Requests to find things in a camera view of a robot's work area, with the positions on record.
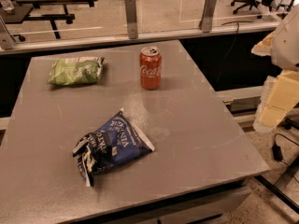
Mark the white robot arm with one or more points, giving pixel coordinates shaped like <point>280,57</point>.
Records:
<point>280,94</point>

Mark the blue chip bag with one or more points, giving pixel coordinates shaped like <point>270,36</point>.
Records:
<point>116,142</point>

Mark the green chip bag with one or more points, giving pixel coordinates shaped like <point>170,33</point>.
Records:
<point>76,71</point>

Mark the red Coca-Cola can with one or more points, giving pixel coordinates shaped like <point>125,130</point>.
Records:
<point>150,60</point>

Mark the black bench table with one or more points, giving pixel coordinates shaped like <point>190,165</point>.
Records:
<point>52,18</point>

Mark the black power adapter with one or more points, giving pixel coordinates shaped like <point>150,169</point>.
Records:
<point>277,153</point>

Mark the dark side table left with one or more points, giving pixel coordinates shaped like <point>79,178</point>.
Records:
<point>18,16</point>

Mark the clear plastic water bottle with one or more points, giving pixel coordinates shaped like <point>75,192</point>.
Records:
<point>7,5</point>

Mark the middle metal glass bracket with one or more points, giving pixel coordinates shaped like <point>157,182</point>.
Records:
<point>131,18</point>

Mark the metal glass bracket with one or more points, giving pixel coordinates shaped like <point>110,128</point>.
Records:
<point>131,18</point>
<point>7,41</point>
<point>206,21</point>

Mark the right metal glass bracket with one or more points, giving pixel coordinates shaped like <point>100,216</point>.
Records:
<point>206,21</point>

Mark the left metal glass bracket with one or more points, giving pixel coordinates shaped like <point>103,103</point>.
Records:
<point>7,41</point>

